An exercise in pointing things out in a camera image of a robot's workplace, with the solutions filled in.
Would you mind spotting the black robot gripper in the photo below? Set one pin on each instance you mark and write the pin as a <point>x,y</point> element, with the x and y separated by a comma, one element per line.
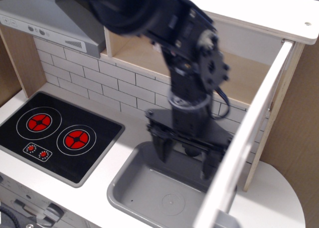
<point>189,122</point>

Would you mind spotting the white toy microwave door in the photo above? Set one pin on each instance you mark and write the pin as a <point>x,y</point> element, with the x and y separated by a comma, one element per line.
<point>222,189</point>

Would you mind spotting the grey microwave door handle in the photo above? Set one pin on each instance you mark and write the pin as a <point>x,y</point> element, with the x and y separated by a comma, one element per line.
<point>224,220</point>

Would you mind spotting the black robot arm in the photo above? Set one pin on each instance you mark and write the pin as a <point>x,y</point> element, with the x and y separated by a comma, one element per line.
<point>189,45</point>

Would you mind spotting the wooden toy microwave cabinet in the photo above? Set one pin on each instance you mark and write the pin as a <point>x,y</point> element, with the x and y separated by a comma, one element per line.
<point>260,40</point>

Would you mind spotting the dark grey toy faucet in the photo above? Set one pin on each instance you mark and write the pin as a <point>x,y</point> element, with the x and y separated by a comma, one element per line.
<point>193,151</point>

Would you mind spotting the grey toy sink basin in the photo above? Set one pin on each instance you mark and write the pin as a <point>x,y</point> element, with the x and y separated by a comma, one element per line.
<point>160,194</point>

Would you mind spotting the black toy stovetop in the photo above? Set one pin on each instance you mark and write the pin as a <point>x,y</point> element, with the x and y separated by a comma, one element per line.
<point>58,138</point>

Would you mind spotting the grey toy oven front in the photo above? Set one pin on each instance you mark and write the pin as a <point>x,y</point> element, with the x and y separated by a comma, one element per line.
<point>31,204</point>

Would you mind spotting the grey toy range hood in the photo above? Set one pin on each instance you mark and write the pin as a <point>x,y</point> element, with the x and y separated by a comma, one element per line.
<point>65,22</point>

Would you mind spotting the grey oven door handle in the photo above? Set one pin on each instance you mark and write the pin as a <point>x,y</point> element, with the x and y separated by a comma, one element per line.
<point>46,218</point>

